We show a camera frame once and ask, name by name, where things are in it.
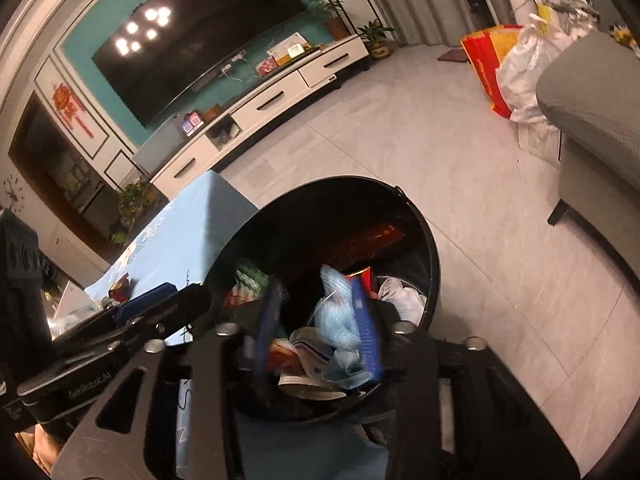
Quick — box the green red snack wrapper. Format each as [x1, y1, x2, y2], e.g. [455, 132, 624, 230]
[220, 259, 270, 324]

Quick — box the blue knotted cloth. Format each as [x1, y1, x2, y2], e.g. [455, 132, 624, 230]
[314, 266, 372, 390]

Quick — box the white striped paper cup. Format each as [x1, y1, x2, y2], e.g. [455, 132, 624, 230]
[279, 327, 346, 401]

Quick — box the white plastic bag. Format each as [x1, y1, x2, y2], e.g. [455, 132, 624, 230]
[378, 276, 426, 326]

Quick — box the black trash bin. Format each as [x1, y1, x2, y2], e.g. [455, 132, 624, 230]
[205, 177, 440, 425]

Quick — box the left hand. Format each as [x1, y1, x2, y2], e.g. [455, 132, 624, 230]
[15, 424, 63, 477]

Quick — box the blue floral tablecloth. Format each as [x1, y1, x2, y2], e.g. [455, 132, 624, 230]
[85, 171, 388, 479]

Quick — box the leafy plant near door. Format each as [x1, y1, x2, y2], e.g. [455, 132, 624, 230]
[110, 178, 167, 246]

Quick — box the white tv cabinet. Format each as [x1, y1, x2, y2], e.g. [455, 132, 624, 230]
[151, 35, 368, 200]

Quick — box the potted plant by curtain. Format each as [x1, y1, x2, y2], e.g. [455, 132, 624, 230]
[357, 20, 395, 61]

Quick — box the red chinese knot ornament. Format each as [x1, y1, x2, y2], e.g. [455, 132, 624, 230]
[52, 82, 94, 139]

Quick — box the black television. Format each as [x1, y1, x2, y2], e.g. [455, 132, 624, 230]
[92, 0, 306, 126]

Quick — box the potted plant on cabinet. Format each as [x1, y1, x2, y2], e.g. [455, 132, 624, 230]
[307, 0, 350, 41]

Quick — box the red yellow shopping bag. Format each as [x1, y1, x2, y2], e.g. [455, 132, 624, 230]
[460, 25, 521, 119]

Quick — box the grey sofa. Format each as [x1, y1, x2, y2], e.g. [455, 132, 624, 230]
[536, 32, 639, 276]

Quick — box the white plastic sack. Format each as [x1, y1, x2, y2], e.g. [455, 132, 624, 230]
[496, 14, 582, 124]

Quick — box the wall clock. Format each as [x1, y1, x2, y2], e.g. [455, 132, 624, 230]
[1, 174, 25, 214]

